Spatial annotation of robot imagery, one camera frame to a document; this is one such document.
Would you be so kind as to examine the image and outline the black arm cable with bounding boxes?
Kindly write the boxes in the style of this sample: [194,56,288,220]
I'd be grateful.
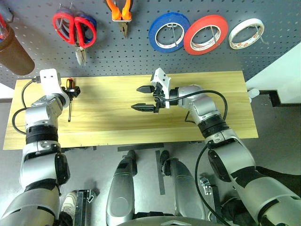
[161,90,229,123]
[11,78,41,135]

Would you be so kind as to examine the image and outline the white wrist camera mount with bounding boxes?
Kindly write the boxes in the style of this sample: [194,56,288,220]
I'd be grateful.
[39,68,71,107]
[150,67,171,109]

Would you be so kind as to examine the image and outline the long black body cable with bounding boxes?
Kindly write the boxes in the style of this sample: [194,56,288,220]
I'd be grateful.
[194,140,232,226]

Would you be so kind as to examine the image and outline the dark rounded robot torso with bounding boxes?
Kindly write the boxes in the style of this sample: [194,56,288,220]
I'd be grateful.
[117,215,209,226]

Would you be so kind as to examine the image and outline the orange black needle-nose pliers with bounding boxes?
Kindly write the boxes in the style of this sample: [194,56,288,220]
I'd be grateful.
[105,0,133,39]

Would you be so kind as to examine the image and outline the white tape roll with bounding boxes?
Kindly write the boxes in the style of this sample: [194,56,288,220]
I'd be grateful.
[228,18,265,50]

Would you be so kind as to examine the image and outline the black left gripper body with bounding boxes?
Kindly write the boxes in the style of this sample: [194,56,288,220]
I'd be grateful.
[60,86,71,101]

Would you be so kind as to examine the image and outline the silver robot leg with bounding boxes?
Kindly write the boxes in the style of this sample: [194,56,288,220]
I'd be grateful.
[159,150,208,220]
[105,150,138,226]

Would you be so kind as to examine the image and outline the red-handled scissors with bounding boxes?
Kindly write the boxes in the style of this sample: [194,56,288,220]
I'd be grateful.
[52,12,97,67]

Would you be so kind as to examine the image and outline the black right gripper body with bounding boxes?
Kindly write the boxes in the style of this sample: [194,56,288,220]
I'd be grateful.
[151,81,167,114]

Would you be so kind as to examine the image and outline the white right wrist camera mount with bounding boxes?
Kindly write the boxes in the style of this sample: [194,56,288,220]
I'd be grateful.
[150,67,171,109]

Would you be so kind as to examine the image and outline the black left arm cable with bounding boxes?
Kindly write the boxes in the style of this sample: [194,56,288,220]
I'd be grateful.
[11,78,41,135]

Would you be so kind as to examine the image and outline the black floor tape strip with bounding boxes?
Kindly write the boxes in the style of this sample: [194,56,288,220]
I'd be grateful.
[155,150,166,196]

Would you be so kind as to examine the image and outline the aluminium frame bracket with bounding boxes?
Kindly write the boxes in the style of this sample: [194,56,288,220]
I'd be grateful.
[199,175,222,222]
[74,188,97,226]

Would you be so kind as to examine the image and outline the brown cup holder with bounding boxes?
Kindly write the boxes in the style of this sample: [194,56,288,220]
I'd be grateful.
[0,23,36,76]

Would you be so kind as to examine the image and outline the blue tape roll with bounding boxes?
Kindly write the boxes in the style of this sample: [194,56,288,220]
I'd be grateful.
[148,11,191,53]

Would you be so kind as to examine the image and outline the silver robot right leg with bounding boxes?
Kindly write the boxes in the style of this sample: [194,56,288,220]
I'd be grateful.
[159,150,208,220]

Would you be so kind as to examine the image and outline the red tape roll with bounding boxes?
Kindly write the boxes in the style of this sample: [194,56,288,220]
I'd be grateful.
[183,15,229,56]

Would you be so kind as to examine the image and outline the person's white shoe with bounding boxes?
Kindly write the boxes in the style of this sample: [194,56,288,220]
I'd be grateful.
[59,191,79,226]

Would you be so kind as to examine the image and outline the metal pegboard hook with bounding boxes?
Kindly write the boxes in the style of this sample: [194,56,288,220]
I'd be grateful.
[254,24,269,46]
[210,25,221,46]
[167,23,180,47]

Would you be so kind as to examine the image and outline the grey perforated pegboard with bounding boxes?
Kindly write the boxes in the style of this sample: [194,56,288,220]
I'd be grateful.
[0,0,301,89]

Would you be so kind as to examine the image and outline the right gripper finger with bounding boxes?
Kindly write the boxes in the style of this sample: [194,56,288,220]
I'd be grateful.
[130,103,157,113]
[136,85,156,94]

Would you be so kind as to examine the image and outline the white round fitting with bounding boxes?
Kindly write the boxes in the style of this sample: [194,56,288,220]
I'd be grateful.
[246,87,260,104]

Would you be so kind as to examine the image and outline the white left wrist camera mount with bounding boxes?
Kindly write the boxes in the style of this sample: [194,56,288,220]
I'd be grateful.
[39,68,71,107]

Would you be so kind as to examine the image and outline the silver robot left leg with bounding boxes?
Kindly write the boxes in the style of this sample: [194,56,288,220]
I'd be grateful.
[105,150,138,226]

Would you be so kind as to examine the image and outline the orange black screwdriver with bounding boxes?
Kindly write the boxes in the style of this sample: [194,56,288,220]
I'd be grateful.
[66,77,76,123]

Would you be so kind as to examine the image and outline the clear pliers holder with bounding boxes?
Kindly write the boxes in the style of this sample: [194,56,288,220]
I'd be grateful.
[111,16,133,23]

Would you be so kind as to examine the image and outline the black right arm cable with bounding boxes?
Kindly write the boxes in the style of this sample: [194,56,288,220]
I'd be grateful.
[161,90,229,123]

